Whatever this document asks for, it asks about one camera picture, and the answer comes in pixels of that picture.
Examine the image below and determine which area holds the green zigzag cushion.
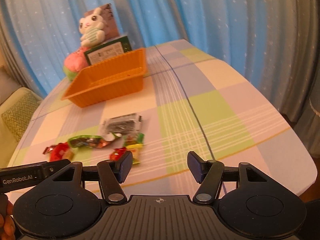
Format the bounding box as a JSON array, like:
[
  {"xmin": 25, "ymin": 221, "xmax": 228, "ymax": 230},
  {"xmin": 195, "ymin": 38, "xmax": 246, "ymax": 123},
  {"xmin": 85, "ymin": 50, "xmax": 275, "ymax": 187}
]
[{"xmin": 1, "ymin": 92, "xmax": 41, "ymax": 141}]

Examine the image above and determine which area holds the black seaweed snack packet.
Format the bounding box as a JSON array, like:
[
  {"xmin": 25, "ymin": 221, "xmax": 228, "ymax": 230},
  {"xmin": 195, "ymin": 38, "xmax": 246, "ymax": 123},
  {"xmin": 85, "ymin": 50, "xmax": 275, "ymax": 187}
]
[{"xmin": 100, "ymin": 113, "xmax": 143, "ymax": 137}]

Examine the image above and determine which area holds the red square candy packet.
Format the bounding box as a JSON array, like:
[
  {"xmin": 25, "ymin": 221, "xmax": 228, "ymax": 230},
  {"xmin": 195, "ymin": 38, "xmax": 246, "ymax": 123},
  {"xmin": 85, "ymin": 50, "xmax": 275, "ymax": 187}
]
[{"xmin": 43, "ymin": 142, "xmax": 74, "ymax": 162}]

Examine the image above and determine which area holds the green printed box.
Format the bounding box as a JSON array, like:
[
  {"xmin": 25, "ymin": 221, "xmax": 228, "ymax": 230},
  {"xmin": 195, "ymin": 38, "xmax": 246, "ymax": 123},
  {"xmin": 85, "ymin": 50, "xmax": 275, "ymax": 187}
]
[{"xmin": 84, "ymin": 35, "xmax": 132, "ymax": 66}]

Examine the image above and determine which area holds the green long snack wrapper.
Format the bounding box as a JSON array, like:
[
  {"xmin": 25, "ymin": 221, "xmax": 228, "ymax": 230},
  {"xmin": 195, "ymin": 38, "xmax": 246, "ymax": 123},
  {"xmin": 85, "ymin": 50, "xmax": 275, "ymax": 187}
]
[{"xmin": 67, "ymin": 132, "xmax": 122, "ymax": 148}]

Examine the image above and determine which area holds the beige sofa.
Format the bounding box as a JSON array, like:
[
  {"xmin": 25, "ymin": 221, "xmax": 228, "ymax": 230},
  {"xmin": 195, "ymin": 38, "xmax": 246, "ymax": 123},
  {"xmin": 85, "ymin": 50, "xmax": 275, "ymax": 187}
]
[{"xmin": 0, "ymin": 66, "xmax": 42, "ymax": 168}]

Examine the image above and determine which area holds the red candy with gold print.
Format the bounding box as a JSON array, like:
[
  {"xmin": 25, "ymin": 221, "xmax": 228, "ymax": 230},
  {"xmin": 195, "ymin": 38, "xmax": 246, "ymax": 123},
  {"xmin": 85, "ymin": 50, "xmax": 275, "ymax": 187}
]
[{"xmin": 109, "ymin": 147, "xmax": 127, "ymax": 161}]

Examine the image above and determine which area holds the grey curtain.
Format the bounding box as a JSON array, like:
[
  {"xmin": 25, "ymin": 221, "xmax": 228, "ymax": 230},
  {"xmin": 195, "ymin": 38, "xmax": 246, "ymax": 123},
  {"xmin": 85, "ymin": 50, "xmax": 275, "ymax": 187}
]
[{"xmin": 260, "ymin": 0, "xmax": 319, "ymax": 158}]

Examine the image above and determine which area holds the brown picture box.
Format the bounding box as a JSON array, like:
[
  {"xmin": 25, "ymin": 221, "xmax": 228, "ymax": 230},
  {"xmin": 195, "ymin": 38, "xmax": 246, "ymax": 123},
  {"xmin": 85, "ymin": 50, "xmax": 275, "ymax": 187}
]
[{"xmin": 99, "ymin": 3, "xmax": 120, "ymax": 41}]

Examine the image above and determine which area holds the orange plastic tray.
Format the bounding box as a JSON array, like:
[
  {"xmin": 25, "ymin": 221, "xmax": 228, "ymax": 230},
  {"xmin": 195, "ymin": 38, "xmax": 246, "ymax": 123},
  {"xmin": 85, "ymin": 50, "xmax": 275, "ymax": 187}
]
[{"xmin": 61, "ymin": 48, "xmax": 147, "ymax": 108}]

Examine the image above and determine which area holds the green yellow candy packet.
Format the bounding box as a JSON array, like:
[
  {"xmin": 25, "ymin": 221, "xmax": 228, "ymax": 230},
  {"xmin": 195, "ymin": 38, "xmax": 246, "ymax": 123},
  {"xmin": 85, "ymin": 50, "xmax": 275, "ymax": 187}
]
[{"xmin": 123, "ymin": 132, "xmax": 144, "ymax": 165}]

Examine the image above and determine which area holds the plaid tablecloth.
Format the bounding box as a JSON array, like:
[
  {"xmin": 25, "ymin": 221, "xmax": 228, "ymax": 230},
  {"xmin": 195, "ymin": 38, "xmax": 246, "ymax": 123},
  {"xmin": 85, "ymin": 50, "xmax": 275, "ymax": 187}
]
[{"xmin": 9, "ymin": 40, "xmax": 317, "ymax": 195}]

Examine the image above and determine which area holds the left hand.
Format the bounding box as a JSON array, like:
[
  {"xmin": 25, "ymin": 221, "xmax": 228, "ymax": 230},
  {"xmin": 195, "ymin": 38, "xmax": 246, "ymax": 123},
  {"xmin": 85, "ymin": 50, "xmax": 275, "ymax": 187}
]
[{"xmin": 0, "ymin": 194, "xmax": 15, "ymax": 240}]

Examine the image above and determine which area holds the pink green star plush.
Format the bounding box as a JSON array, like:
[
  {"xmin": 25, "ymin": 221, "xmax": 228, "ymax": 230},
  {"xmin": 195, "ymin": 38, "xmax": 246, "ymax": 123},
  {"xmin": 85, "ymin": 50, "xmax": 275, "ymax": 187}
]
[{"xmin": 63, "ymin": 47, "xmax": 89, "ymax": 81}]

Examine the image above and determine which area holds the blue starry curtain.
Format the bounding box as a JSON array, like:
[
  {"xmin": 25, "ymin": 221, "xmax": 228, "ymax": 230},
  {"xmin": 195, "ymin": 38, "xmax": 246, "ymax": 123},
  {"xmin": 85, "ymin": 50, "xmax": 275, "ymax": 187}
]
[{"xmin": 1, "ymin": 0, "xmax": 283, "ymax": 100}]

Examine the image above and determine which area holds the white bunny plush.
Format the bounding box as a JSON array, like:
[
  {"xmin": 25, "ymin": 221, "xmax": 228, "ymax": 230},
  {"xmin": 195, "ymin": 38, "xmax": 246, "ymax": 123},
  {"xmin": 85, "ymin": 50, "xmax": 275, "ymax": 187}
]
[{"xmin": 79, "ymin": 7, "xmax": 106, "ymax": 48}]

